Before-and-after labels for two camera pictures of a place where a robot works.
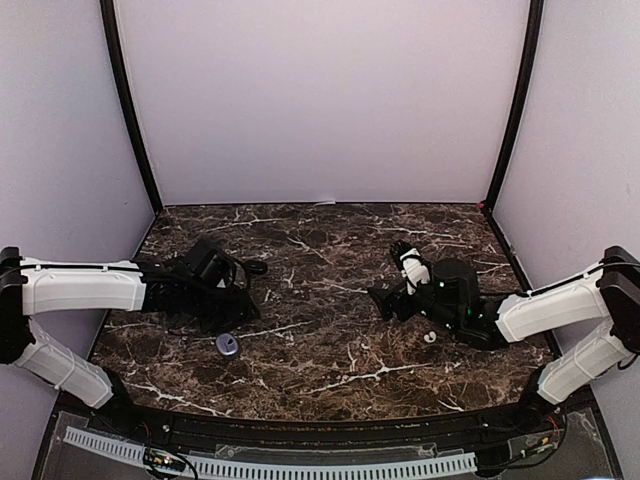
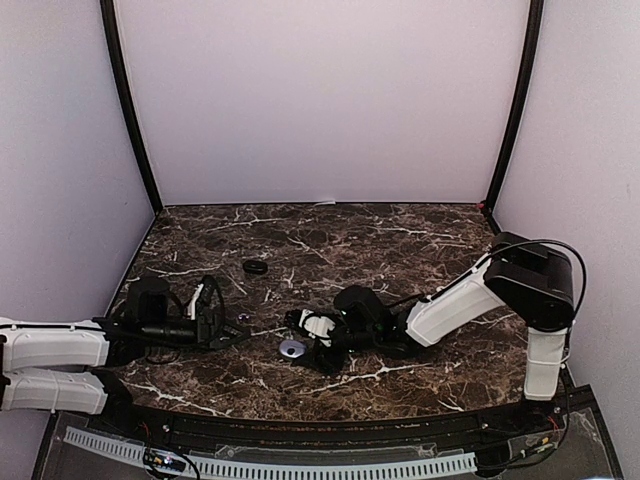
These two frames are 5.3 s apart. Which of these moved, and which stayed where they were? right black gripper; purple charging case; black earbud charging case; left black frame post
Moved: right black gripper; purple charging case
Stayed: left black frame post; black earbud charging case
